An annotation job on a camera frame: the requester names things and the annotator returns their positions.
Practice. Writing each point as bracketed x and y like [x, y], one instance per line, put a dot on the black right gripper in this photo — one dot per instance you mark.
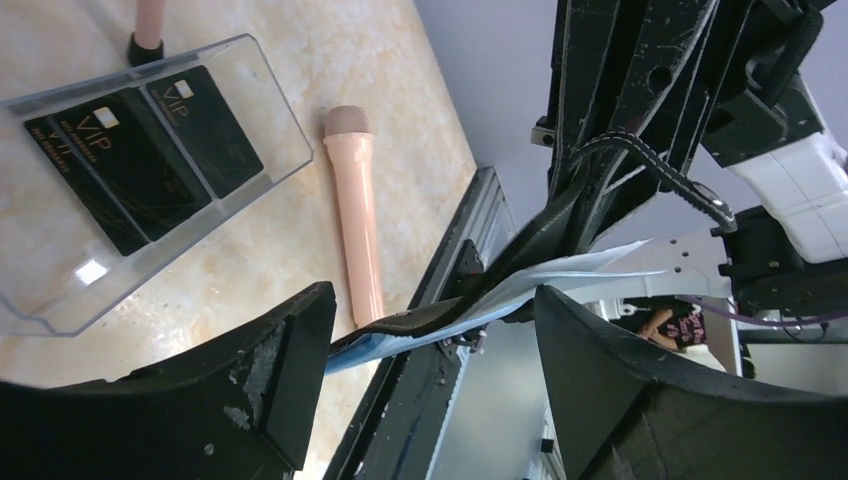
[680, 74]

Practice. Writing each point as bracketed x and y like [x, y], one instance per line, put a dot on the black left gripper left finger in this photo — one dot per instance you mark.
[240, 406]

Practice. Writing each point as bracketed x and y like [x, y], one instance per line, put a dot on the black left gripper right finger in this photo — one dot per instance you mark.
[624, 408]

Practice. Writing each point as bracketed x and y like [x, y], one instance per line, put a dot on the black leather card holder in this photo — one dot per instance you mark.
[523, 265]

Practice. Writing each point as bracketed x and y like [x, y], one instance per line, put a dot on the pink toy microphone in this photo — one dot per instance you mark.
[350, 147]

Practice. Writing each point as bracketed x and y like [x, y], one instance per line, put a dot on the black VIP card underneath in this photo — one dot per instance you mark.
[93, 196]

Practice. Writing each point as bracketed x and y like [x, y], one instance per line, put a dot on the black VIP card left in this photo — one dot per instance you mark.
[134, 156]

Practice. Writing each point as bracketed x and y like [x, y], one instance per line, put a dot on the black vip card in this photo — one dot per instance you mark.
[208, 130]
[134, 156]

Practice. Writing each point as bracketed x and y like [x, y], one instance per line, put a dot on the black VIP card right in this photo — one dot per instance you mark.
[208, 130]

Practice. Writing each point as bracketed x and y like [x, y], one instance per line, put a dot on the clear acrylic tray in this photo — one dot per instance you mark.
[59, 271]

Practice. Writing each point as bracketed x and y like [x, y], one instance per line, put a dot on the pink music stand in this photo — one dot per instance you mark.
[146, 44]

